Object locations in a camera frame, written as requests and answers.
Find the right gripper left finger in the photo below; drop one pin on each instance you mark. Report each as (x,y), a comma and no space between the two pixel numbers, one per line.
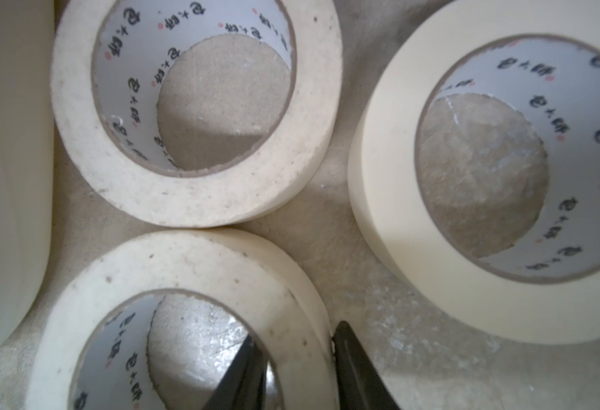
(243,387)

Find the masking tape roll six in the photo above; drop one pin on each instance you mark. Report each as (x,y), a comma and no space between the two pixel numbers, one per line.
(93,353)

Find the masking tape roll seven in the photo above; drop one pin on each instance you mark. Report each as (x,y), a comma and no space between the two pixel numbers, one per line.
(109,62)

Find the white plastic storage box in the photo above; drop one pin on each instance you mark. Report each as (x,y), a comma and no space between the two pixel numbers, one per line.
(27,133)

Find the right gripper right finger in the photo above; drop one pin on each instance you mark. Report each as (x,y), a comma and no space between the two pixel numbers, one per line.
(360,385)

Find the masking tape roll ten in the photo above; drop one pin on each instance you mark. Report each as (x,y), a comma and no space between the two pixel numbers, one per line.
(542,58)

